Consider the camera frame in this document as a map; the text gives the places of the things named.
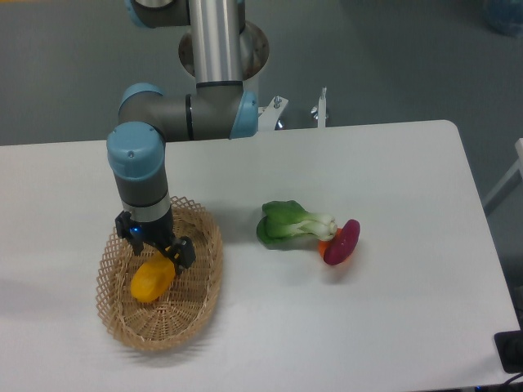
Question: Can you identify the purple toy sweet potato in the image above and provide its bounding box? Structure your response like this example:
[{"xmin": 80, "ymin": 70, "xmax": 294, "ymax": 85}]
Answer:
[{"xmin": 323, "ymin": 219, "xmax": 360, "ymax": 265}]

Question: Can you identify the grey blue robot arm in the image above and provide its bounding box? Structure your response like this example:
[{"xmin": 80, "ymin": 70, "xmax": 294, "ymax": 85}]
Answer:
[{"xmin": 106, "ymin": 1, "xmax": 258, "ymax": 273}]

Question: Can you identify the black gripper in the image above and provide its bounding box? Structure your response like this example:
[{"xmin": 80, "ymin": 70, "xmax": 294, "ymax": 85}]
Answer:
[{"xmin": 114, "ymin": 210, "xmax": 195, "ymax": 275}]

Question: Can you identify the white metal frame right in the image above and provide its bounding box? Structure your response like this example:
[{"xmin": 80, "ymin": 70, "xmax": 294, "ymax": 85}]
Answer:
[{"xmin": 481, "ymin": 138, "xmax": 522, "ymax": 216}]

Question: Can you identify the blue object top right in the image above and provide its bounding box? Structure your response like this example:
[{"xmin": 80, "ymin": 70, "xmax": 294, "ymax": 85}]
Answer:
[{"xmin": 483, "ymin": 0, "xmax": 522, "ymax": 38}]

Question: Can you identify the yellow toy mango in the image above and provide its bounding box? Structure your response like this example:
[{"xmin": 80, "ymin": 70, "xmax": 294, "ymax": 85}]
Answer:
[{"xmin": 130, "ymin": 252, "xmax": 176, "ymax": 303}]

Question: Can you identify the orange toy carrot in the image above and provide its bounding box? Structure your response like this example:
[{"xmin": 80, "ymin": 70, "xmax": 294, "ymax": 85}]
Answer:
[{"xmin": 317, "ymin": 228, "xmax": 342, "ymax": 259}]

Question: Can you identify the oval wicker basket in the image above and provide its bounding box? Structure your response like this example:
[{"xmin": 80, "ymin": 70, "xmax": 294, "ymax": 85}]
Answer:
[{"xmin": 96, "ymin": 194, "xmax": 224, "ymax": 352}]

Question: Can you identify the black device at table edge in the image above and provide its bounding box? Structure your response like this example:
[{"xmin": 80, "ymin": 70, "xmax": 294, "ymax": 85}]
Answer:
[{"xmin": 494, "ymin": 330, "xmax": 522, "ymax": 373}]

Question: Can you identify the green toy bok choy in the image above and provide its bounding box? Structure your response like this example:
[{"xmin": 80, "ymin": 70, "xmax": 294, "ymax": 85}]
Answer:
[{"xmin": 256, "ymin": 200, "xmax": 338, "ymax": 245}]

